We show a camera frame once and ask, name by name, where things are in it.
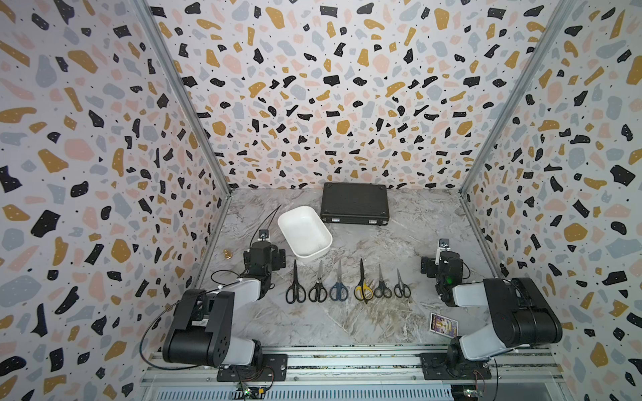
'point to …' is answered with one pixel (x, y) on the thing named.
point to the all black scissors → (295, 291)
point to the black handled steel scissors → (318, 292)
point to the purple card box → (444, 326)
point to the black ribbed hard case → (354, 203)
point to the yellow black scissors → (363, 291)
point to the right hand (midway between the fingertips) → (442, 257)
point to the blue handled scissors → (338, 291)
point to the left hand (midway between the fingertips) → (268, 250)
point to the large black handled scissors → (382, 289)
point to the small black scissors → (401, 288)
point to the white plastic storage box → (307, 234)
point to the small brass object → (228, 254)
